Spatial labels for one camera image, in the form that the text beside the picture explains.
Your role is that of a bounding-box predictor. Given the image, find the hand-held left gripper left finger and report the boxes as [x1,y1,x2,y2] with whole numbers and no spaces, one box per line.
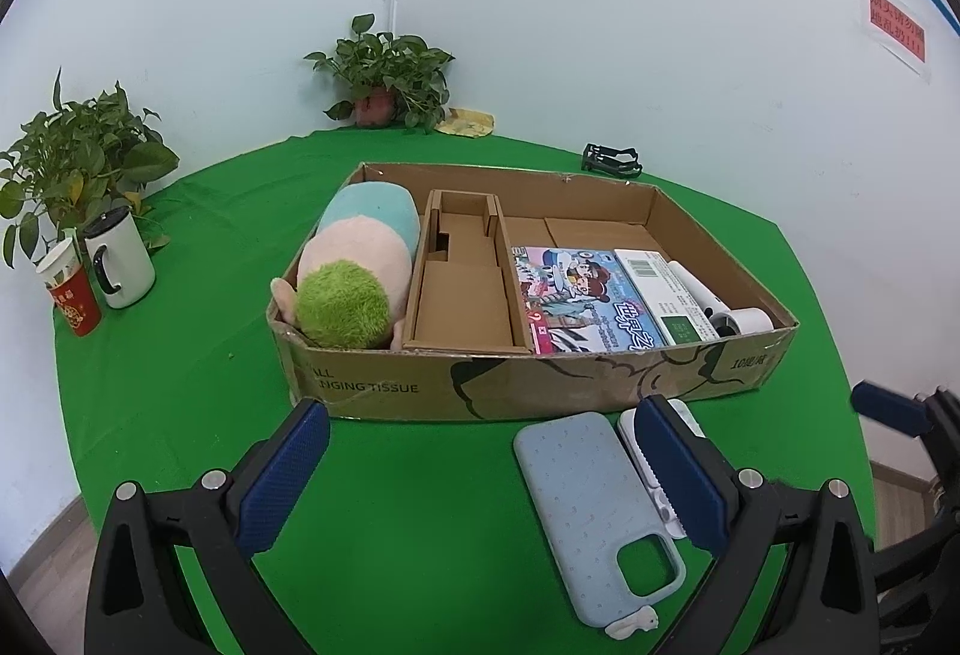
[84,398,332,655]

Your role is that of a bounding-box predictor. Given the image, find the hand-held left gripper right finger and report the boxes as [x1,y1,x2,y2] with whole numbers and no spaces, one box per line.
[634,394,880,655]

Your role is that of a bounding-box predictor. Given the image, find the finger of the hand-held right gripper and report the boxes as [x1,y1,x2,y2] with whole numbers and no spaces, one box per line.
[879,512,960,655]
[851,381,960,521]

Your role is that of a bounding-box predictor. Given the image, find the white plastic device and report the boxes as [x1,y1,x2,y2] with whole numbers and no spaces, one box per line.
[616,400,706,540]

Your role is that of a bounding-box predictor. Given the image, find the light blue phone case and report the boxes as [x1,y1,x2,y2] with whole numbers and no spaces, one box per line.
[514,412,687,628]

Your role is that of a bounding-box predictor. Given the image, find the large cardboard box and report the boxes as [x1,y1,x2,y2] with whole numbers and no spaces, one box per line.
[268,161,800,423]

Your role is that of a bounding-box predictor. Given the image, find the cardboard divider insert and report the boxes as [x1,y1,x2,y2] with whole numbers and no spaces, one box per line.
[403,188,533,354]

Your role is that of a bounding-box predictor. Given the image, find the green tablecloth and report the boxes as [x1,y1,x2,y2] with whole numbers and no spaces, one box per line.
[52,130,878,655]

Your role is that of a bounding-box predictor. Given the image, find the small white plastic piece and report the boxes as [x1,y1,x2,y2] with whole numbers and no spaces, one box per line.
[606,606,659,641]

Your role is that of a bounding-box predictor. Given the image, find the white paper roll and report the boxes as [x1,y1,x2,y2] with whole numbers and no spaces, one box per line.
[712,307,773,337]

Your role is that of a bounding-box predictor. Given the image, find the white box with green label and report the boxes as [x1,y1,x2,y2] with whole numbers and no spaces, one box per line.
[613,248,721,347]

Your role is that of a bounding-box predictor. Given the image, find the white tube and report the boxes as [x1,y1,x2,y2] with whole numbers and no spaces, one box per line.
[670,259,734,326]

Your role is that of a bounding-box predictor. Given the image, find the colourful cartoon book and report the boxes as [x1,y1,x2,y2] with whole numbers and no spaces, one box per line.
[511,246,668,356]

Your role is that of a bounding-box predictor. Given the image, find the pink blue green plush toy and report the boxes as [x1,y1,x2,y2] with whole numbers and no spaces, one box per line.
[271,182,421,350]

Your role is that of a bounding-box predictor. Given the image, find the red paper cup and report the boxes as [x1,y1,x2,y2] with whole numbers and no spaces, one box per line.
[35,240,102,338]

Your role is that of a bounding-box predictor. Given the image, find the black plastic clip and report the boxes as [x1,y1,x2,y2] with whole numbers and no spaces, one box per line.
[581,142,644,178]

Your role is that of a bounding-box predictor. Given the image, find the large leafy potted plant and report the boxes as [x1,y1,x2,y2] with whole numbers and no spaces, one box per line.
[0,68,181,270]

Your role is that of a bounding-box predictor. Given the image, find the yellow cloth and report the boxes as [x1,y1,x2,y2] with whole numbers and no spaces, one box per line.
[437,109,496,140]

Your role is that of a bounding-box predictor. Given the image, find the potted plant with pink pot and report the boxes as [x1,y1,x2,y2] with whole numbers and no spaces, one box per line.
[304,13,456,134]

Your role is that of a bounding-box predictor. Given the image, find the white mug with black handle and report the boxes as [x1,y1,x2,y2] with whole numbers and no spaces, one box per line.
[82,207,157,311]

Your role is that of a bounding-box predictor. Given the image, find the red wall sign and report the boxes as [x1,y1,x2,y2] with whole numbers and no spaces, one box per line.
[861,0,931,77]

